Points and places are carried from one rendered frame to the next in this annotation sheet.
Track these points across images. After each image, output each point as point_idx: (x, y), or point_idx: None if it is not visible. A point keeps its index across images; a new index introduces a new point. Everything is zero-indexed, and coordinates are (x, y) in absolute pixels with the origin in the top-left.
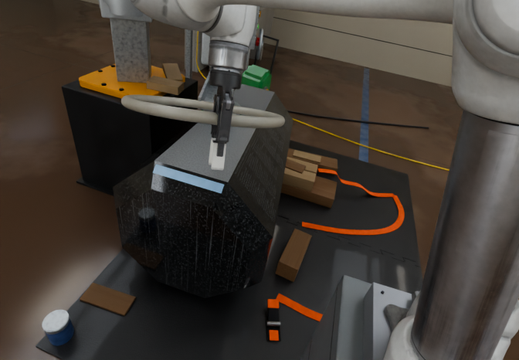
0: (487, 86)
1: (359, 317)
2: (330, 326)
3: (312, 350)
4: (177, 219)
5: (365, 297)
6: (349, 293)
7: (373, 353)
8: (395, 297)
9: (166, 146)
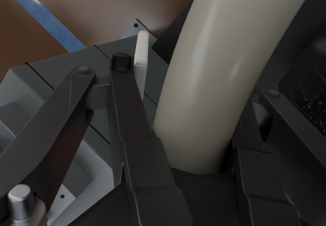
0: None
1: (75, 157)
2: (105, 129)
3: (151, 109)
4: None
5: (87, 180)
6: (101, 169)
7: (15, 137)
8: (55, 203)
9: None
